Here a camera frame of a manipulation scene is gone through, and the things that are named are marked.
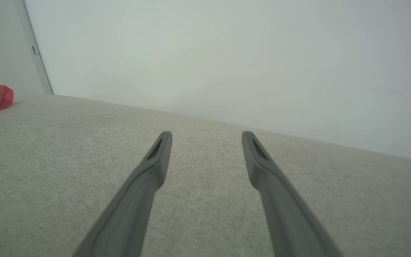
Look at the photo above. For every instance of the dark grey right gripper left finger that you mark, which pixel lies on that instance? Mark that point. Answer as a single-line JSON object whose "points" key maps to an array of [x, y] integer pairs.
{"points": [[127, 221]]}

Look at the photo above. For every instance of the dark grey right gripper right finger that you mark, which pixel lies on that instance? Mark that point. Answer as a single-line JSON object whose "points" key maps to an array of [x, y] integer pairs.
{"points": [[291, 228]]}

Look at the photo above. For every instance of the grey metal wall strip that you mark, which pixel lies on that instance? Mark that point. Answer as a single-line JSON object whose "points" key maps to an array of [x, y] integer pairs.
{"points": [[38, 60]]}

